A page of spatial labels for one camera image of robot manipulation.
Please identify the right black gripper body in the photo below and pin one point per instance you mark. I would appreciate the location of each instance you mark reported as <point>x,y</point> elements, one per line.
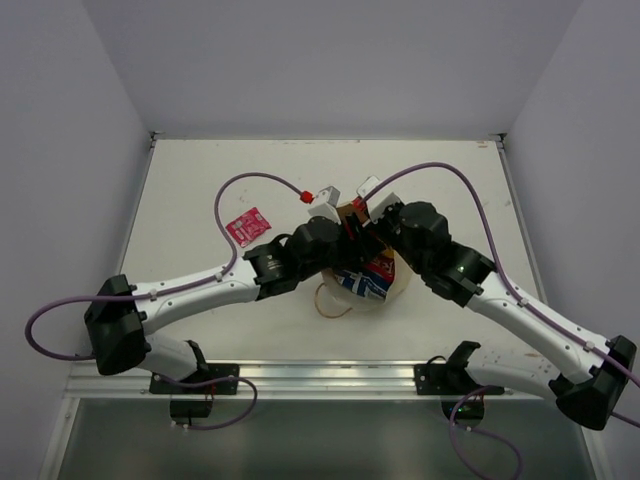
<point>390,230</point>

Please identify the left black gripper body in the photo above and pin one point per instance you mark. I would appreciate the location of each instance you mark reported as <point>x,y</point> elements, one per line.
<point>347,245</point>

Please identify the brown paper bag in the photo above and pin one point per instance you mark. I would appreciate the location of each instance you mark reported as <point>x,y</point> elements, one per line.
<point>333,302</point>

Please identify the small pink snack packet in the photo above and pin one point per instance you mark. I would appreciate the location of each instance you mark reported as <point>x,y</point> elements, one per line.
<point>248,227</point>

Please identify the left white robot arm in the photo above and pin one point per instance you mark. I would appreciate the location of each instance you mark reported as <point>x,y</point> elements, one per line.
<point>124,321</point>

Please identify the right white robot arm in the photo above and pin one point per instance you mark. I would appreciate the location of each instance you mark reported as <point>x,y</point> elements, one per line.
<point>582,372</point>

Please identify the large red snack bag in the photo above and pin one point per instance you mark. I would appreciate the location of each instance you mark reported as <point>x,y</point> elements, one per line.
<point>382,266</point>

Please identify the blue white snack bag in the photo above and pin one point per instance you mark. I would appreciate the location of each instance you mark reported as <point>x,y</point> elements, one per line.
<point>362,284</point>

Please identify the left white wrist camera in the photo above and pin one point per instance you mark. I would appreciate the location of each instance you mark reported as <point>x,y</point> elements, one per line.
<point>325,204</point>

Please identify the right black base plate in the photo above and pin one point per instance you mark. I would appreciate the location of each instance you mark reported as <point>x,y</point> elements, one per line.
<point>449,378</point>

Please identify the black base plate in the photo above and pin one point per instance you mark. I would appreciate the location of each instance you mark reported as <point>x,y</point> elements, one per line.
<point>214,379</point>
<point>449,378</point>

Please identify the aluminium mounting rail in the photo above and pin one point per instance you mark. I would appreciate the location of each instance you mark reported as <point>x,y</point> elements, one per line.
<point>275,380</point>

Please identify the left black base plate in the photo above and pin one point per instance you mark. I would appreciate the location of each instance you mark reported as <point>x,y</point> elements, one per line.
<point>214,379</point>

